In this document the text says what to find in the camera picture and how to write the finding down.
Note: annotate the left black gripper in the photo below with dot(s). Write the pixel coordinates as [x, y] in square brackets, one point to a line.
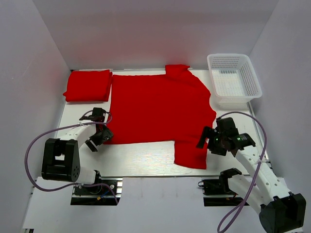
[107, 134]

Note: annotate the white plastic basket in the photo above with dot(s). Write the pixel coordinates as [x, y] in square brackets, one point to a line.
[233, 78]

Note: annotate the folded red t-shirt stack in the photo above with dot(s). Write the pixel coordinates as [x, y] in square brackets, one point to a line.
[85, 86]

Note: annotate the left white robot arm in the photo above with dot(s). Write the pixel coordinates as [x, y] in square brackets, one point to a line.
[61, 160]

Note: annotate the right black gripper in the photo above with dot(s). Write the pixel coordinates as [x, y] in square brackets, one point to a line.
[208, 132]

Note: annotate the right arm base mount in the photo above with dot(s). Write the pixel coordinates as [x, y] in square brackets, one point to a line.
[215, 196]

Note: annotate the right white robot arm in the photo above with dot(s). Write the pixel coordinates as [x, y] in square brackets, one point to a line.
[279, 209]

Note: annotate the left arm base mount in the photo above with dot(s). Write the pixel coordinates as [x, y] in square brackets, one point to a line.
[98, 195]

